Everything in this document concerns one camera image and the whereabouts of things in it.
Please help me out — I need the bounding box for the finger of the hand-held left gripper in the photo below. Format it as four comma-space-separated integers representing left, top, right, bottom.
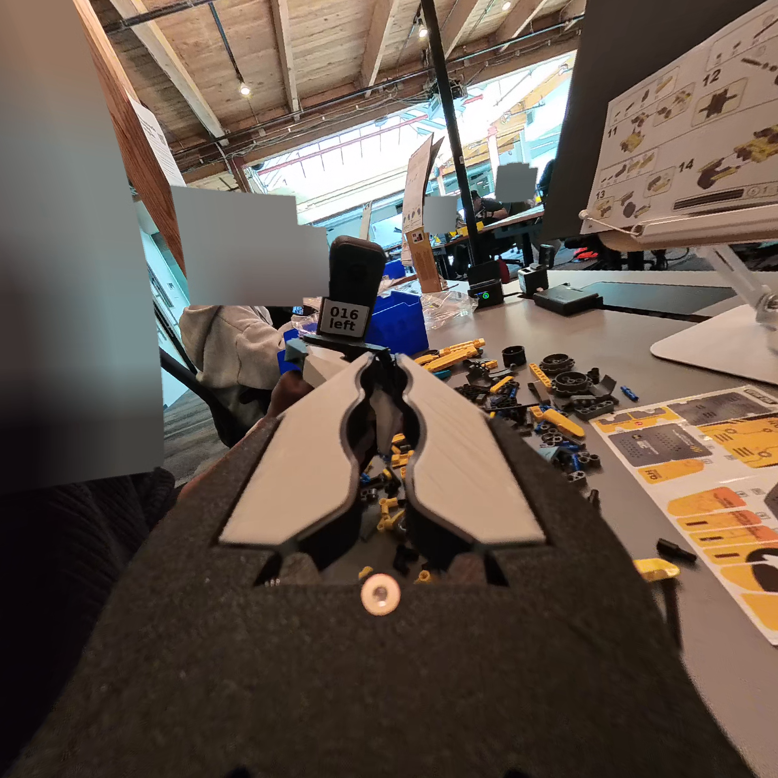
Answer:
302, 353, 361, 390
370, 389, 403, 453

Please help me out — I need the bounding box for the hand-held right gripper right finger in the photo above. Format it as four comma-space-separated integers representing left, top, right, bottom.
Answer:
396, 354, 547, 553

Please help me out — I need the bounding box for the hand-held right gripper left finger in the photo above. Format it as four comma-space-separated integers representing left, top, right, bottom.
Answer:
218, 353, 374, 553

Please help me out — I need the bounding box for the pile of small building pieces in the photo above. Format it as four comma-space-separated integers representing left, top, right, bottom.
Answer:
359, 337, 640, 584

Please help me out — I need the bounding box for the person's left hand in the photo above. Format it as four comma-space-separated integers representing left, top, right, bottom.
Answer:
266, 372, 314, 420

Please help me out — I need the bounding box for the cardboard box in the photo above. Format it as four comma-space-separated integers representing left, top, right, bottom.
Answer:
400, 134, 449, 295

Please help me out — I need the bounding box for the clear plastic bag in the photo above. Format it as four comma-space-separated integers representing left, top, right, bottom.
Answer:
419, 291, 480, 332

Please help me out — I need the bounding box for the black office chair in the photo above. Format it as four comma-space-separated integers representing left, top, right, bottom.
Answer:
159, 349, 271, 449

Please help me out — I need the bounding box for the wooden background desk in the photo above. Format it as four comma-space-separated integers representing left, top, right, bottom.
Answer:
434, 205, 546, 245

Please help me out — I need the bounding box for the black metal pole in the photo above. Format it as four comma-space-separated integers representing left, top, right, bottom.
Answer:
419, 0, 487, 283

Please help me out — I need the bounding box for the black power adapter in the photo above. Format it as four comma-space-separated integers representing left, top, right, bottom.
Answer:
534, 286, 604, 317

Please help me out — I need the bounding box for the wooden pillar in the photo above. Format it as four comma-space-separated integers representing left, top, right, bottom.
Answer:
73, 0, 186, 274

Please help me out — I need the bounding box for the yellow curved piece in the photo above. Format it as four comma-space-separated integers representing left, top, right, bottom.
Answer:
632, 558, 682, 583

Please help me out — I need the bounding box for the yellow grey sticker sheet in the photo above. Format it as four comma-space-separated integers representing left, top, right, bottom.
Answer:
590, 386, 778, 646

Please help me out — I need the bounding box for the white paper notice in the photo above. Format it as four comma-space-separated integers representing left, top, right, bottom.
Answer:
129, 99, 187, 187

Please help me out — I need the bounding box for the dark grey panel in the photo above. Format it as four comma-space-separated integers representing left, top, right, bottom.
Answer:
540, 0, 769, 242

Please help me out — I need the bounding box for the white booklet stand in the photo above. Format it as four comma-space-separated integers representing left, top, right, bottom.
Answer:
577, 207, 778, 387

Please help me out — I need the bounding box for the building instruction booklet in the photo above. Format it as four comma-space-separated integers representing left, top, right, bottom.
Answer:
579, 0, 778, 236

